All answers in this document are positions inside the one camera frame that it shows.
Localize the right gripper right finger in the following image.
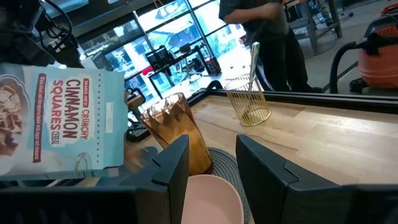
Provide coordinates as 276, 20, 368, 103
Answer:
235, 134, 343, 224

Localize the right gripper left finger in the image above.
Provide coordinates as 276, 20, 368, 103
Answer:
116, 134, 190, 224

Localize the pink plate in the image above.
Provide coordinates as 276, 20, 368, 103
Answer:
182, 174, 245, 224

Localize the amber faceted glass tumbler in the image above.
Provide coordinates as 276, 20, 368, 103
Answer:
139, 92, 215, 176

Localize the cinnamon squares cereal box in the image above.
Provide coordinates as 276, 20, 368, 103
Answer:
0, 63, 129, 182

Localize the grey round woven placemat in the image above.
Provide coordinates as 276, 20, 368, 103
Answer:
206, 147, 251, 224

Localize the wooden top workbench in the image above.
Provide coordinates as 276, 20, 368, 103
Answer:
124, 88, 147, 110

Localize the black red box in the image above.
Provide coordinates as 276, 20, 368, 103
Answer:
203, 55, 223, 77

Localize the person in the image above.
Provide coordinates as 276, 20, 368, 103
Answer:
218, 0, 324, 93

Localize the grey metal workbench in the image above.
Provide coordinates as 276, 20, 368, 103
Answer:
284, 0, 343, 56

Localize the orange black shop vacuum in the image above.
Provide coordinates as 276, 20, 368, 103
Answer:
328, 2, 398, 95

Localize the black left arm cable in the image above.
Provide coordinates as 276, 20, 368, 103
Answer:
40, 0, 74, 43

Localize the gold wire utensil holder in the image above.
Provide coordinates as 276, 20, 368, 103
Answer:
223, 73, 272, 128

